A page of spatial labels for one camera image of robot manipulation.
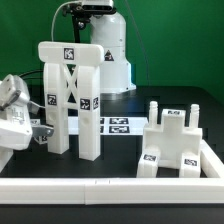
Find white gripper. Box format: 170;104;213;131
0;74;54;150

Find white chair side frame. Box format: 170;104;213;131
38;41;104;161

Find white chair seat block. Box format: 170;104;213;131
142;101;202;169

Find white cube nut with tag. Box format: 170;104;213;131
30;119;41;126

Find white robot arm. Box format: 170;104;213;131
0;0;136;157

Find white flat chair panel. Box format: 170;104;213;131
68;116;148;136

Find small white cube left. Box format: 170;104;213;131
34;136;47;145

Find black cables at base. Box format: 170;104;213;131
19;69;46;81

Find white border fence frame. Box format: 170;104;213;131
0;142;224;205

